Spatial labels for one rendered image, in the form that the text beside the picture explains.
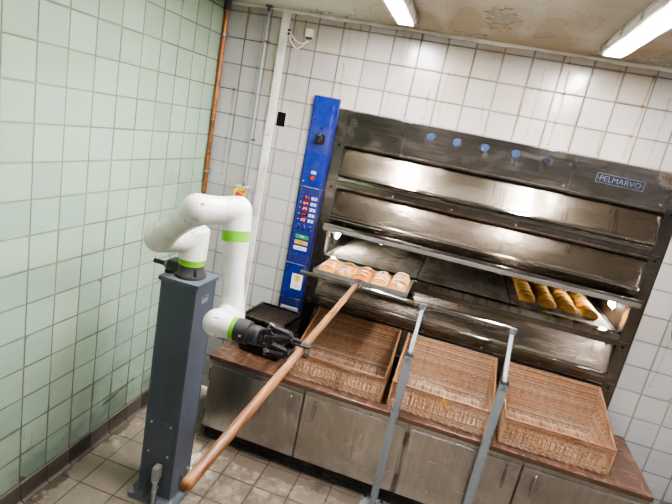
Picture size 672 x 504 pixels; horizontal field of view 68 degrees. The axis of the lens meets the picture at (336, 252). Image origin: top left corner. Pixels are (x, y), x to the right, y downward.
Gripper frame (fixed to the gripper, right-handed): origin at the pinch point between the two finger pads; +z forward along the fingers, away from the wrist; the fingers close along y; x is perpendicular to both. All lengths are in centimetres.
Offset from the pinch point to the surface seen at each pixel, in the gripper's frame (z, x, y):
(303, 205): -50, -134, -28
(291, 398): -20, -81, 72
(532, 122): 69, -137, -104
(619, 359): 152, -136, 14
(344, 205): -25, -137, -34
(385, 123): -11, -137, -87
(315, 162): -48, -134, -56
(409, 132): 4, -138, -85
